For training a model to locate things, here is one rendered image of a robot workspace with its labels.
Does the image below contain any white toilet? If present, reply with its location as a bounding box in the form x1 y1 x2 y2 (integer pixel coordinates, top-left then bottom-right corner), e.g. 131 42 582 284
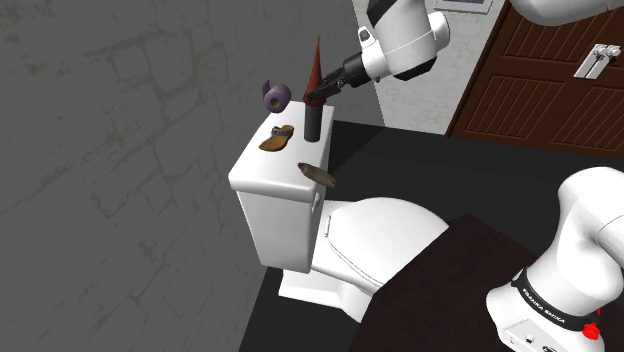
227 100 450 324

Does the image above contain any red cone on black cylinder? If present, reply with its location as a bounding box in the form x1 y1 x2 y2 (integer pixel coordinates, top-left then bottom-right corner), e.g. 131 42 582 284
302 36 326 144

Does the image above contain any dark robot stand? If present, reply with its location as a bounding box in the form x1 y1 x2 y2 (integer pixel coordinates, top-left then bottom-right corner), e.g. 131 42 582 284
347 211 538 352

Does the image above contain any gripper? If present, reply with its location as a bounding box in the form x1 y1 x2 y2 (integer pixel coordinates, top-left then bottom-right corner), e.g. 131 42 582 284
304 51 374 102

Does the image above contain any brown cigar-shaped stick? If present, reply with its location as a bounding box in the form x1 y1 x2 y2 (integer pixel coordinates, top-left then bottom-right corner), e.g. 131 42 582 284
297 162 338 189

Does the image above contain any brown sandal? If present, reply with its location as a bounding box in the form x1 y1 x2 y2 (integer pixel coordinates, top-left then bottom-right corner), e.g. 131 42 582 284
258 124 296 153

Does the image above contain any purple toilet paper roll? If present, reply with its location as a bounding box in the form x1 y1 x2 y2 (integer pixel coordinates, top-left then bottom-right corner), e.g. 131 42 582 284
261 79 293 114

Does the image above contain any brown wooden door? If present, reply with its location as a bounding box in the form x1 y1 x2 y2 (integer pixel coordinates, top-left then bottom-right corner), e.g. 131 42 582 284
445 0 624 161

